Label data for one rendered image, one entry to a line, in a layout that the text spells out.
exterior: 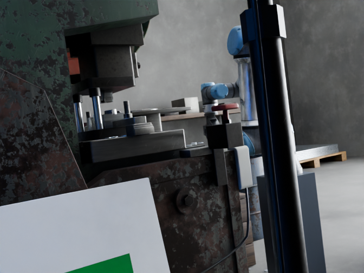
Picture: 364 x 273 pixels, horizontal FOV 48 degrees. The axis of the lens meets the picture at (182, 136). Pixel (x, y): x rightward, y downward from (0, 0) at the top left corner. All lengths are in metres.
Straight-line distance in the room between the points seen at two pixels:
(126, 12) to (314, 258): 1.26
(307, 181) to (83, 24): 1.12
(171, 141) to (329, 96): 5.31
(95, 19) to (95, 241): 0.59
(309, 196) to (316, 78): 4.80
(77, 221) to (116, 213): 0.10
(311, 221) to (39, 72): 1.25
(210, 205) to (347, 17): 5.23
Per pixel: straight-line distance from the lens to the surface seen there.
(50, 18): 1.16
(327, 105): 6.43
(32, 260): 1.00
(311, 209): 1.84
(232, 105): 1.18
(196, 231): 1.24
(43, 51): 1.13
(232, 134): 1.17
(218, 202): 1.27
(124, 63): 1.34
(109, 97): 1.35
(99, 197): 1.05
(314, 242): 1.87
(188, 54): 5.67
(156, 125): 1.39
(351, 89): 6.19
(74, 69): 1.71
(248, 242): 2.07
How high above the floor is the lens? 0.71
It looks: 1 degrees down
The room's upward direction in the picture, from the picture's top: 7 degrees counter-clockwise
